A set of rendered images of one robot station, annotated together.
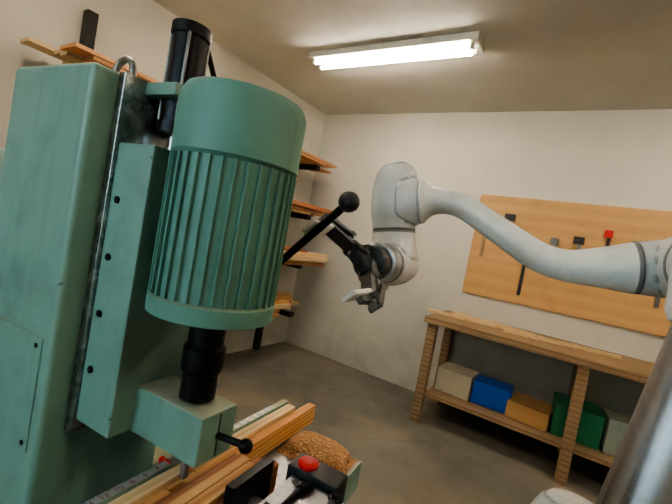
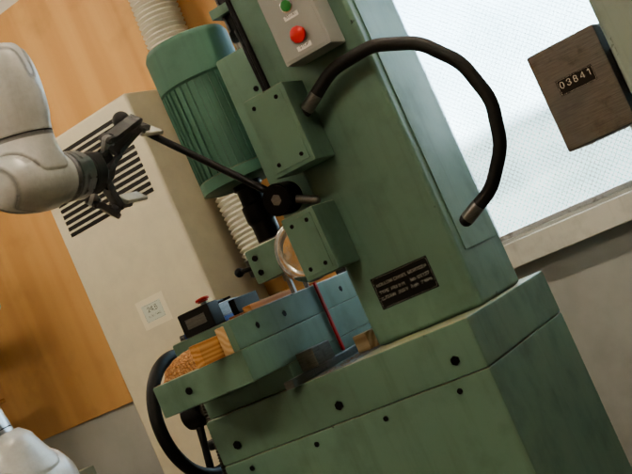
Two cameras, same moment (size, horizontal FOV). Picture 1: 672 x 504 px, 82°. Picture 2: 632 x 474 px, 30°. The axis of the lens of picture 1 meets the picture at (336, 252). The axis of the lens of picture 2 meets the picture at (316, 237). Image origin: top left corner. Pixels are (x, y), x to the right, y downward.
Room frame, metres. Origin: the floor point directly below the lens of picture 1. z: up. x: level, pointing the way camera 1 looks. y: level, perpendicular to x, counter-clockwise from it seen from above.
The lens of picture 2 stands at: (2.89, 0.32, 0.92)
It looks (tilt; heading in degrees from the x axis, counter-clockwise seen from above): 3 degrees up; 182
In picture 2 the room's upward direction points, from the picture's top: 24 degrees counter-clockwise
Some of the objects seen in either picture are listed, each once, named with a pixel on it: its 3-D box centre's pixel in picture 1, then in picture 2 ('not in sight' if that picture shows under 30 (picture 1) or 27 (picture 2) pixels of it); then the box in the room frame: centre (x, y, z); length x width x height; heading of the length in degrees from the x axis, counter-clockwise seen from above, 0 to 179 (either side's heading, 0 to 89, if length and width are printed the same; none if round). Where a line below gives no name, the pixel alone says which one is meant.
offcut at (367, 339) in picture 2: not in sight; (369, 339); (0.64, 0.26, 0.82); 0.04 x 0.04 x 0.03; 43
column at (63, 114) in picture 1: (87, 293); (373, 137); (0.68, 0.42, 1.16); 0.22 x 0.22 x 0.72; 63
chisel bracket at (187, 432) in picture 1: (183, 421); (287, 256); (0.56, 0.18, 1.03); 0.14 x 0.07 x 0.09; 63
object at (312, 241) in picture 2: not in sight; (320, 240); (0.78, 0.26, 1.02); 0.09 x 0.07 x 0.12; 153
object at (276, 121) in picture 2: not in sight; (288, 129); (0.78, 0.29, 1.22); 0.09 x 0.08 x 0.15; 63
